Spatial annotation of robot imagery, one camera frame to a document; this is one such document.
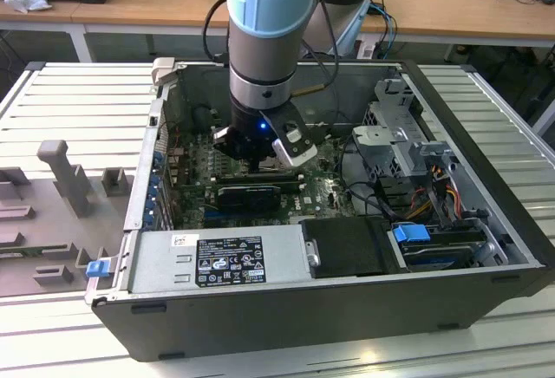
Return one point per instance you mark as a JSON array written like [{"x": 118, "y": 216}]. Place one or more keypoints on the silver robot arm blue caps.
[{"x": 264, "y": 61}]

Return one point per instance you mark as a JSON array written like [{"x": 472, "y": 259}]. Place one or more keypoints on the black RAM slot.
[
  {"x": 260, "y": 174},
  {"x": 260, "y": 180}
]

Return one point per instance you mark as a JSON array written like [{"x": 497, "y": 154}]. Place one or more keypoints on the CPU socket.
[{"x": 277, "y": 170}]

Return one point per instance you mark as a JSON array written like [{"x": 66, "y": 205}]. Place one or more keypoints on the blue expansion slot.
[{"x": 211, "y": 214}]

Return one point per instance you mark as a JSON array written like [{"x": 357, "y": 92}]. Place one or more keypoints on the black graphics card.
[{"x": 247, "y": 198}]

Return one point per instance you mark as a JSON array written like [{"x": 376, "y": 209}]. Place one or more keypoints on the green motherboard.
[{"x": 312, "y": 178}]

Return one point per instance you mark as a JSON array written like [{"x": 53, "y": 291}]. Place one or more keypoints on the grey case latch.
[{"x": 164, "y": 70}]

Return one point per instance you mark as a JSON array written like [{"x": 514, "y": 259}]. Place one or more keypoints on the silver metal drive cage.
[{"x": 377, "y": 135}]

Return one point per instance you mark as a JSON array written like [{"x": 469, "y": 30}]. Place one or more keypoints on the white power strip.
[{"x": 366, "y": 50}]

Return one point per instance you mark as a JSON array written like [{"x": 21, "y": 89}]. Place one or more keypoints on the black plastic shroud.
[{"x": 347, "y": 248}]

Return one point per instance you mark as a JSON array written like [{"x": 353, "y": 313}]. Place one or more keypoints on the silver power supply with label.
[{"x": 152, "y": 265}]

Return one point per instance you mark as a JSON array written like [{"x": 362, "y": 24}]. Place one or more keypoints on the black and grey PC case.
[{"x": 260, "y": 321}]

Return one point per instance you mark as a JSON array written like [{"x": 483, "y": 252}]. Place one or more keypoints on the blue disk carrier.
[{"x": 409, "y": 235}]

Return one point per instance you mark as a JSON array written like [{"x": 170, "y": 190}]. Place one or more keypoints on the blue plastic latch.
[{"x": 96, "y": 269}]

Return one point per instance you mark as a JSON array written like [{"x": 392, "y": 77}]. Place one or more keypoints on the grey parts rack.
[{"x": 43, "y": 204}]

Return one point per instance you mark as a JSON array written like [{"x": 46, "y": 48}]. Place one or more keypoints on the hard disk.
[{"x": 433, "y": 258}]

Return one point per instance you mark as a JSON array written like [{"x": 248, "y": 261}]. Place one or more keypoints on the green RAM stick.
[{"x": 26, "y": 249}]

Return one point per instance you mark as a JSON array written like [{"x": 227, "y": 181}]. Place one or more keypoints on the crumpled white paper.
[{"x": 26, "y": 1}]

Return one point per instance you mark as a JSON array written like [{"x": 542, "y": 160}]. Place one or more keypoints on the small black wrist camera mount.
[{"x": 225, "y": 141}]

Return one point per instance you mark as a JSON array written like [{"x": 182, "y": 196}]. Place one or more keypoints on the white camera on black bracket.
[{"x": 295, "y": 152}]

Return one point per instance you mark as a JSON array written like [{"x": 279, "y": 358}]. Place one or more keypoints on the wooden desk white frame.
[
  {"x": 455, "y": 14},
  {"x": 130, "y": 5}
]

